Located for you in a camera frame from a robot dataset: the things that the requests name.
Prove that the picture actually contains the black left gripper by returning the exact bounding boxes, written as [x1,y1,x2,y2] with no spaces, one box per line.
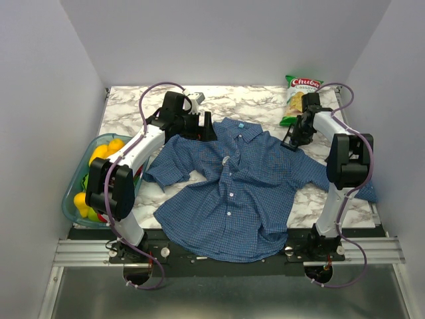
[175,110,218,142]

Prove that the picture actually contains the blue checked shirt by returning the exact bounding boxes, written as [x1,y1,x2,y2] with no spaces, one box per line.
[142,116,379,264]

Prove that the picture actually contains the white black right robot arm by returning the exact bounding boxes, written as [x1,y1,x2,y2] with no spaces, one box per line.
[282,92,373,261]

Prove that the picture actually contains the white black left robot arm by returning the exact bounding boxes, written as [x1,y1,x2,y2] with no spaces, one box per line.
[86,90,217,263]

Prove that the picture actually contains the green cassava chips bag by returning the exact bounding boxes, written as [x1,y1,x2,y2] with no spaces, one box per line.
[280,75,323,127]

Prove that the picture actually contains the orange fruit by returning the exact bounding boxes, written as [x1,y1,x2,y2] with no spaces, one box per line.
[108,138,126,153]

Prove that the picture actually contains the yellow mango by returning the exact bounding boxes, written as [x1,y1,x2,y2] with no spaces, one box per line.
[88,144,108,166]

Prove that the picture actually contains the green apple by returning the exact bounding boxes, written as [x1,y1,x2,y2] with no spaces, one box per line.
[87,207,101,223]

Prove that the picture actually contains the teal plastic fruit basket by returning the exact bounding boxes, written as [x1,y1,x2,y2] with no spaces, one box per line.
[62,133,131,229]

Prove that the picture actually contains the yellow pear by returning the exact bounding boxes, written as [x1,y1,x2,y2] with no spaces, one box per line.
[73,192,90,218]

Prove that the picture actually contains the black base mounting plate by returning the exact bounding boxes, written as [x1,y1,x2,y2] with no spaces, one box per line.
[106,229,345,281]

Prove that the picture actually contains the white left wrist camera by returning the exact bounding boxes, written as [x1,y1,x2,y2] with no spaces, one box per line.
[187,92,205,114]

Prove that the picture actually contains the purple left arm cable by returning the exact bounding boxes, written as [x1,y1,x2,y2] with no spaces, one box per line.
[103,81,192,291]

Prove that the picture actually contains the aluminium frame rail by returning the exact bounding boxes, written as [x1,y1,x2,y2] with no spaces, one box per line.
[54,234,405,267]

